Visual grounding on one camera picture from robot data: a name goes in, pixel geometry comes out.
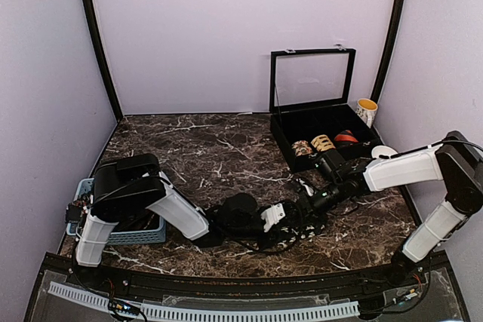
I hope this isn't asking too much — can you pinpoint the black white patterned tie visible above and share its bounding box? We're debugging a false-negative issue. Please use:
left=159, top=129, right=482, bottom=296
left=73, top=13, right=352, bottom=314
left=280, top=222, right=326, bottom=244

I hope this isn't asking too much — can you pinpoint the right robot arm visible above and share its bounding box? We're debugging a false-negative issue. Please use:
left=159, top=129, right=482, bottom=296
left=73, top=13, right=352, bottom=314
left=298, top=130, right=482, bottom=287

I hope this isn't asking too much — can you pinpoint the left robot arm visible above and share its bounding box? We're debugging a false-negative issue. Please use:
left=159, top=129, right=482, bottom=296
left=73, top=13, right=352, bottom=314
left=72, top=153, right=303, bottom=289

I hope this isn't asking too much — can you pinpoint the brown floral rolled tie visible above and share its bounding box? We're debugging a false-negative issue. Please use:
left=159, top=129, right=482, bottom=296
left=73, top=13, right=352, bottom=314
left=291, top=140, right=313, bottom=157

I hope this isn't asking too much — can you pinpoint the tan striped rolled tie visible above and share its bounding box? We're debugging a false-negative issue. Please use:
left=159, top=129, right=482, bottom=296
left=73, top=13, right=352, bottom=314
left=311, top=134, right=336, bottom=152

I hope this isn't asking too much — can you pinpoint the red black rolled tie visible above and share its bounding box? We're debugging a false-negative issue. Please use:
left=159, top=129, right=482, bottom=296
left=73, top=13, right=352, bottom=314
left=334, top=130, right=358, bottom=143

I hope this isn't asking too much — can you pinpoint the orange white bowl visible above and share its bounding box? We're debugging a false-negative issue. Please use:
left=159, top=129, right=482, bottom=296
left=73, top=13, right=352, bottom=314
left=371, top=145, right=398, bottom=158

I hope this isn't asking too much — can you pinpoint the white yellow mug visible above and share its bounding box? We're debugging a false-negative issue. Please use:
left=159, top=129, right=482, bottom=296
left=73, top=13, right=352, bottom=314
left=355, top=98, right=378, bottom=128

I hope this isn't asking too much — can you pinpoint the black glass-lid tie box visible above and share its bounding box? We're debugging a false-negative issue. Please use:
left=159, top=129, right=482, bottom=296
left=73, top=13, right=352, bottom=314
left=269, top=48, right=381, bottom=173

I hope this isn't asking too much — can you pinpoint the light blue plastic basket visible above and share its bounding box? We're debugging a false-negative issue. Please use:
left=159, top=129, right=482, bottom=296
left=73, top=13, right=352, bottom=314
left=66, top=178, right=166, bottom=245

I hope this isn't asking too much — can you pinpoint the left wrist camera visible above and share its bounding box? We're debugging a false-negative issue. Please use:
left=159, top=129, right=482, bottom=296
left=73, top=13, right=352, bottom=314
left=223, top=193, right=258, bottom=227

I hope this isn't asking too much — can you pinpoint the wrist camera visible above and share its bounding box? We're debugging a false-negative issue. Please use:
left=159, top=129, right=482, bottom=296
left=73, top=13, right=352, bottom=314
left=312, top=149, right=346, bottom=182
left=223, top=193, right=258, bottom=227

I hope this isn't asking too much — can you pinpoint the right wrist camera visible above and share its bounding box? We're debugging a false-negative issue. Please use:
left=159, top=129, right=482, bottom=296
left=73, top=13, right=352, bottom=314
left=312, top=149, right=346, bottom=182

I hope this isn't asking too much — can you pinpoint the white slotted cable duct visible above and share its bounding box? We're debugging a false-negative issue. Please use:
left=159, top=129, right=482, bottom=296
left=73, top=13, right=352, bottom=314
left=48, top=282, right=360, bottom=321

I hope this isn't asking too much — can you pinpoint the black front rail base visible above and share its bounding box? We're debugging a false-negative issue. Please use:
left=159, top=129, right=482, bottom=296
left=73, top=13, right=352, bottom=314
left=37, top=252, right=454, bottom=300

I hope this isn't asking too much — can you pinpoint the right black frame post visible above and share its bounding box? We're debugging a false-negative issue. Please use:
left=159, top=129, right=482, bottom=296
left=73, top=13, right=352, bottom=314
left=370, top=0, right=405, bottom=103

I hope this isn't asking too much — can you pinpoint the black frame post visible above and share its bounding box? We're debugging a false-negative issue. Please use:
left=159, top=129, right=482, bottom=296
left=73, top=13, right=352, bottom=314
left=82, top=0, right=124, bottom=123
left=370, top=0, right=405, bottom=103

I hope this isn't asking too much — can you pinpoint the left black frame post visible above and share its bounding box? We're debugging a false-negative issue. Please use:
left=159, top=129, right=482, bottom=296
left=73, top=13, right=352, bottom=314
left=82, top=0, right=124, bottom=123

